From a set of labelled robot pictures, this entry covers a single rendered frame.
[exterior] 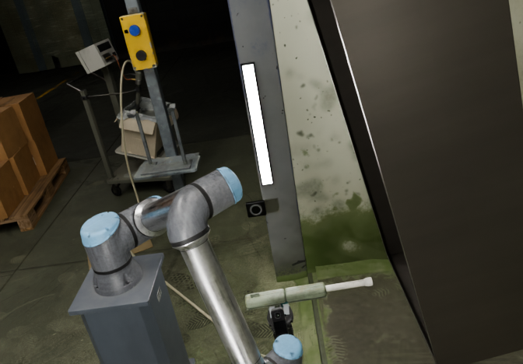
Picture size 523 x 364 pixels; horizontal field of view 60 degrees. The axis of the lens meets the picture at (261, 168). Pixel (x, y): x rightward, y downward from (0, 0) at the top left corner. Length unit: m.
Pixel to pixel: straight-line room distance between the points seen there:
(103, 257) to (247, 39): 1.11
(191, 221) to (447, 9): 0.80
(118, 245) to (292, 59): 1.11
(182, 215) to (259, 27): 1.12
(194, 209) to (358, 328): 1.31
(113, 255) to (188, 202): 0.61
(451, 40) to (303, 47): 1.14
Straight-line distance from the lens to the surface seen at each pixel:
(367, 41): 1.05
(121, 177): 4.14
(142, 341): 1.94
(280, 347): 1.51
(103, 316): 1.89
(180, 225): 1.25
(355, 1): 1.03
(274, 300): 1.79
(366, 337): 2.31
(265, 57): 2.16
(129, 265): 1.87
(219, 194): 1.30
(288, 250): 2.59
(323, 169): 2.36
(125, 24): 2.36
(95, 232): 1.77
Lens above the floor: 1.71
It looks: 25 degrees down
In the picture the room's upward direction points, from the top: 10 degrees counter-clockwise
